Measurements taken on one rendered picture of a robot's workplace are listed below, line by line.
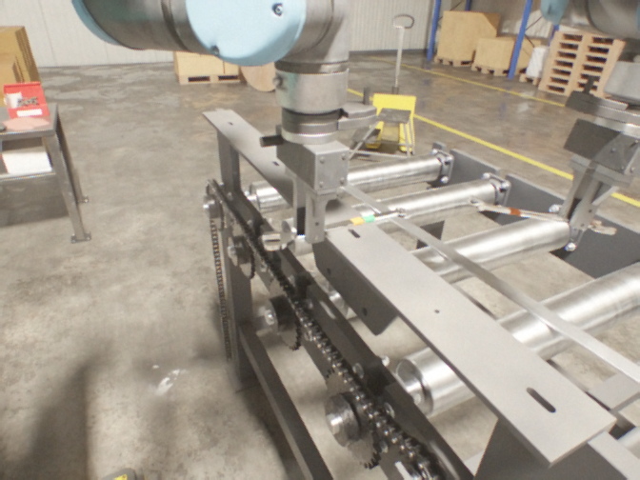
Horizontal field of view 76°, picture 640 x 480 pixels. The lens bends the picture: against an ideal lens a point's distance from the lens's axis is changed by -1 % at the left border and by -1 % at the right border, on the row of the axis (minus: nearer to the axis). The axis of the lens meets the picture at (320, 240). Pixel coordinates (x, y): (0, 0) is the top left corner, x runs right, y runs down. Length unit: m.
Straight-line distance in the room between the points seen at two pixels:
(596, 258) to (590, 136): 0.81
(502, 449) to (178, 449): 1.43
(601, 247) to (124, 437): 1.79
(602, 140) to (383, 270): 0.38
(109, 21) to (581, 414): 0.57
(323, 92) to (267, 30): 0.16
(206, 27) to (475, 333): 0.40
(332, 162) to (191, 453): 1.44
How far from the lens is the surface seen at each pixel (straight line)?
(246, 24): 0.38
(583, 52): 8.98
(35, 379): 2.27
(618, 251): 1.49
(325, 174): 0.52
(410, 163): 1.72
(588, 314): 1.08
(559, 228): 1.43
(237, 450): 1.77
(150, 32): 0.46
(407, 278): 0.55
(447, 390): 0.81
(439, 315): 0.51
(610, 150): 0.72
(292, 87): 0.52
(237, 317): 1.68
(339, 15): 0.50
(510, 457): 0.55
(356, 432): 0.75
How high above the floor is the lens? 1.48
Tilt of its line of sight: 31 degrees down
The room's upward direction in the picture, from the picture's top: 2 degrees clockwise
